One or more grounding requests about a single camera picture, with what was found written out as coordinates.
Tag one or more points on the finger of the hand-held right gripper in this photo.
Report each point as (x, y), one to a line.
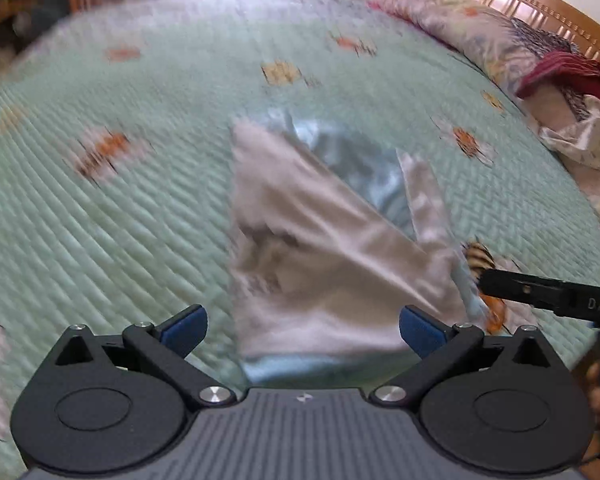
(520, 287)

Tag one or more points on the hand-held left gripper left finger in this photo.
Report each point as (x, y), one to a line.
(185, 330)

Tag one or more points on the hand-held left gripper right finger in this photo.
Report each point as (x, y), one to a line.
(422, 332)

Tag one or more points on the light blue and white garment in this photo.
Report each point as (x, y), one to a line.
(330, 240)

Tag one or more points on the green quilted bee bedspread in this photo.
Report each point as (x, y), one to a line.
(155, 185)

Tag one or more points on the crumpled beige cloth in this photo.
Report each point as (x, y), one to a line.
(590, 145)

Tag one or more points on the beige pillow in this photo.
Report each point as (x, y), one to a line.
(555, 105)

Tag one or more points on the red striped cloth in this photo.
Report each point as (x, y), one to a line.
(565, 72)

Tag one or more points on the black patterned cloth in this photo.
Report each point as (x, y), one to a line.
(545, 35)

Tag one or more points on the floral white duvet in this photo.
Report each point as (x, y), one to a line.
(455, 20)

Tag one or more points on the wooden headboard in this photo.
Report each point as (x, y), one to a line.
(545, 10)

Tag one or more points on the grey blue cloth bundle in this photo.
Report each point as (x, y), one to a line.
(35, 15)

